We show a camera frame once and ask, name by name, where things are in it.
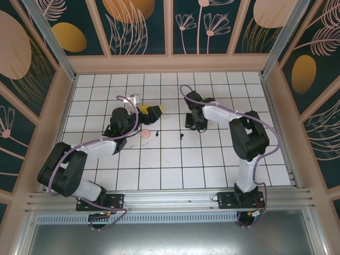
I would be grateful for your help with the pink earbud charging case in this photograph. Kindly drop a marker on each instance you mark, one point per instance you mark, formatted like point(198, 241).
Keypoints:
point(145, 134)

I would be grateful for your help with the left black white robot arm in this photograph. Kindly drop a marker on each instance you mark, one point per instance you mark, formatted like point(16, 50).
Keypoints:
point(93, 147)

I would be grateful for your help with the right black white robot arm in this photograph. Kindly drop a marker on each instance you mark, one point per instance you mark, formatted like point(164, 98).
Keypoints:
point(220, 114)

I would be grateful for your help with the grey metal shelf plate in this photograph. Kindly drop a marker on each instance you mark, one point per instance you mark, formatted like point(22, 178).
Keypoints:
point(170, 239)

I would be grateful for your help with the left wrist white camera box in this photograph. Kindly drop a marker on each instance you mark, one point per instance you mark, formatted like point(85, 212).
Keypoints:
point(135, 98)

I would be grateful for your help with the aluminium side rail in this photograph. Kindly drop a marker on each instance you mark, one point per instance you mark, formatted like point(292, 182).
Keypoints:
point(275, 117)

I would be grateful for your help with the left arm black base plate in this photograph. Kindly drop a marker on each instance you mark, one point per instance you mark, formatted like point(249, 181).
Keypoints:
point(117, 202)

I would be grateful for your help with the aluminium mounting rail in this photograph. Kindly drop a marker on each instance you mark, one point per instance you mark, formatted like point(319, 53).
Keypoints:
point(170, 199)

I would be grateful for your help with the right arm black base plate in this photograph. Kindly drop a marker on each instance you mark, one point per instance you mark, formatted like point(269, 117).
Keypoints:
point(225, 200)

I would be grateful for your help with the aluminium corner post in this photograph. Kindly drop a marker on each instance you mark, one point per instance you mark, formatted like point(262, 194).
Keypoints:
point(50, 40)
point(284, 34)

